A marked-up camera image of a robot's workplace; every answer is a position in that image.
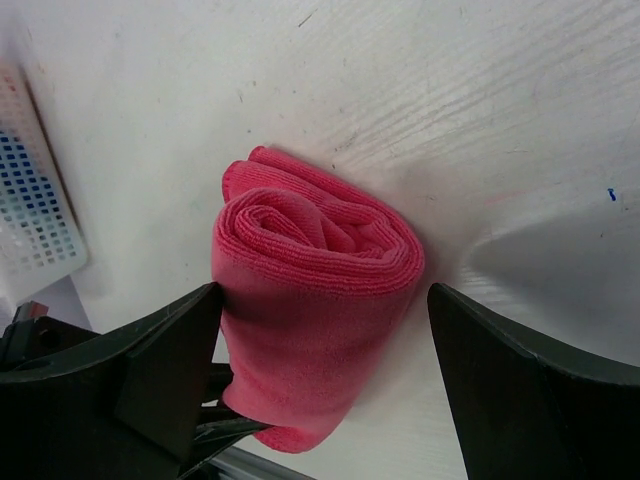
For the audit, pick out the pink towel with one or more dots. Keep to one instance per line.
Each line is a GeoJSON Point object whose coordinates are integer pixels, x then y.
{"type": "Point", "coordinates": [317, 275]}

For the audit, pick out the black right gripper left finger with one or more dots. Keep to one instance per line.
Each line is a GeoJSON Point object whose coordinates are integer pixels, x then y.
{"type": "Point", "coordinates": [115, 400]}

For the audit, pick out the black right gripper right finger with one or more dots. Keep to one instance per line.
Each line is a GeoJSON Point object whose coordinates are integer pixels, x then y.
{"type": "Point", "coordinates": [527, 406]}

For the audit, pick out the white plastic basket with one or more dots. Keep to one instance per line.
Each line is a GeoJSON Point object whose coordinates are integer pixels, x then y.
{"type": "Point", "coordinates": [40, 241]}

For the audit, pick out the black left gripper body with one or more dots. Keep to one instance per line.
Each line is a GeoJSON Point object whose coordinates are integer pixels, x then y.
{"type": "Point", "coordinates": [50, 340]}

